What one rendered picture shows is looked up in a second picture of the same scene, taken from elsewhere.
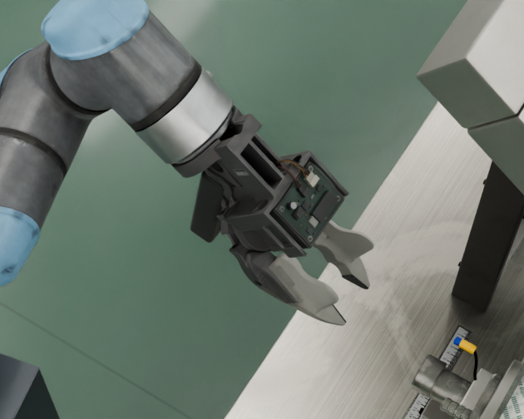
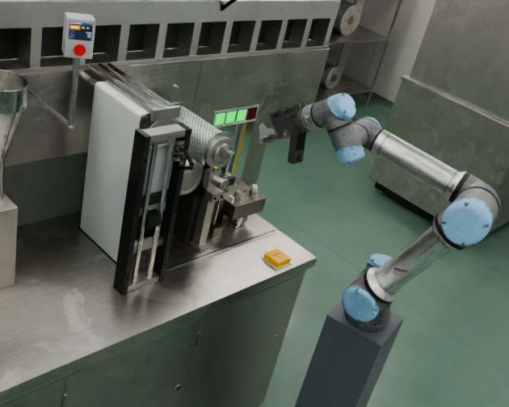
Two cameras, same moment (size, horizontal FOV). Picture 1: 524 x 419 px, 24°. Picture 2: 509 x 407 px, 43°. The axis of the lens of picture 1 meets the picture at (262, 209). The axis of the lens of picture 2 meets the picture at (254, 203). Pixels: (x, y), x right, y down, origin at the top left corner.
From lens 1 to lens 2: 235 cm
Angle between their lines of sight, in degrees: 91
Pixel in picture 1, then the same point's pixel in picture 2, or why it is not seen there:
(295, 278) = not seen: hidden behind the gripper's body
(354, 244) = (262, 130)
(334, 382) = (220, 275)
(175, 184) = not seen: outside the picture
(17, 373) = (334, 315)
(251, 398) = (251, 281)
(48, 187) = not seen: hidden behind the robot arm
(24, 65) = (357, 134)
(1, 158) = (363, 122)
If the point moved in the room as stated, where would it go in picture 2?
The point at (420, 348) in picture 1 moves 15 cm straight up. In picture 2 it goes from (184, 272) to (192, 235)
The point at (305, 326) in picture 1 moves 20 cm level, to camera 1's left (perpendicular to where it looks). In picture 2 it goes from (224, 291) to (283, 311)
